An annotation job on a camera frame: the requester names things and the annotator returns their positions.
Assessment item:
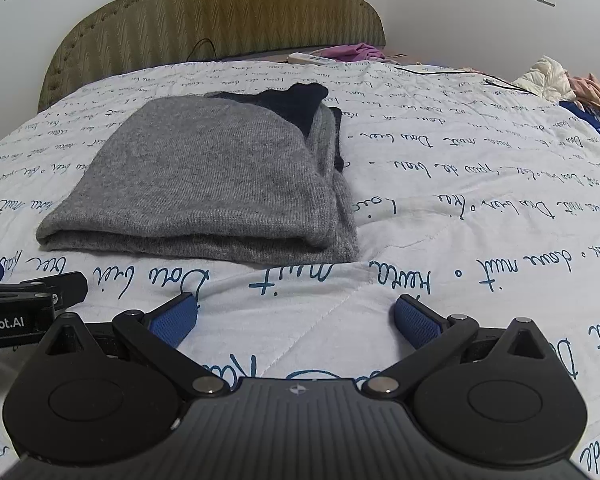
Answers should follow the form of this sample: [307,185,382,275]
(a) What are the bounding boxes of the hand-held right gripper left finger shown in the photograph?
[30,294,231,401]

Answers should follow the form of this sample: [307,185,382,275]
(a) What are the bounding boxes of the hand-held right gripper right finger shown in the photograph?
[361,295,556,401]

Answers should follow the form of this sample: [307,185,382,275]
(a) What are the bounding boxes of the grey sweater with navy sleeves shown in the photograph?
[36,83,361,265]

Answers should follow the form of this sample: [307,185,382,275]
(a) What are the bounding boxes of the white quilt with blue script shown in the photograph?
[0,59,600,466]

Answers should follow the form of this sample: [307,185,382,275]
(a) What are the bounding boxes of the blue cloth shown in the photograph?
[559,100,600,157]

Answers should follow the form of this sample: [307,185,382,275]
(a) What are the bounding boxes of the white puffy jacket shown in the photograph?
[511,56,577,102]

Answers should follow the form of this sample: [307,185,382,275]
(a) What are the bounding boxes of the purple cloth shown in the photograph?
[320,42,387,64]

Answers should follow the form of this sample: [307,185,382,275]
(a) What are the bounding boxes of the white power strip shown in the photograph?
[287,52,332,66]

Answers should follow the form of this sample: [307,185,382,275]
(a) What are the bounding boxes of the pink cloth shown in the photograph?
[567,73,600,112]

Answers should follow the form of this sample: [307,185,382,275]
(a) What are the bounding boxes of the olive padded headboard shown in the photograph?
[37,0,387,113]

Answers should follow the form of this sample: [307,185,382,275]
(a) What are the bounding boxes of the black cable on quilt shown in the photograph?
[394,62,531,94]

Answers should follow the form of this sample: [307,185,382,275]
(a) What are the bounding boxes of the black cable by headboard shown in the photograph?
[186,37,219,62]

